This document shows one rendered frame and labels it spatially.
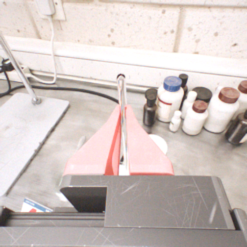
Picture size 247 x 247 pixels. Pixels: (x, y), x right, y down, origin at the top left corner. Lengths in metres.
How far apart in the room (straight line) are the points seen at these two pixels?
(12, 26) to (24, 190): 0.54
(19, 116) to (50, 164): 0.20
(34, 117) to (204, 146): 0.46
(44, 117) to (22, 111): 0.08
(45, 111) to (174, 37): 0.42
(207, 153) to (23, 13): 0.67
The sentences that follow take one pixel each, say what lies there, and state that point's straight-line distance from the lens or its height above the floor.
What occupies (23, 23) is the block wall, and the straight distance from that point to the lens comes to 0.73.
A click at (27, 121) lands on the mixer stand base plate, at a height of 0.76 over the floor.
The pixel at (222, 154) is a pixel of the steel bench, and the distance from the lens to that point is 0.47.
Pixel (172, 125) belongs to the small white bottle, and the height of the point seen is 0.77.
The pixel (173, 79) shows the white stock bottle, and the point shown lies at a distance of 0.45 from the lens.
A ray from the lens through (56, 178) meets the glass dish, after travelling 0.42.
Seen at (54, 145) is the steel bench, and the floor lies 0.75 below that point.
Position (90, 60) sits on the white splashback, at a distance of 0.59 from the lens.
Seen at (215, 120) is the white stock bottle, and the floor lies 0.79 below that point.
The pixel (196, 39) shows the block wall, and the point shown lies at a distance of 0.54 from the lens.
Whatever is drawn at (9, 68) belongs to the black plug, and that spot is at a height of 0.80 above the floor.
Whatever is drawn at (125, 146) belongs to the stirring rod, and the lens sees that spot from 0.17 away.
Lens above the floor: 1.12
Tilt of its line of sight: 49 degrees down
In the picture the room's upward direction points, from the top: 4 degrees counter-clockwise
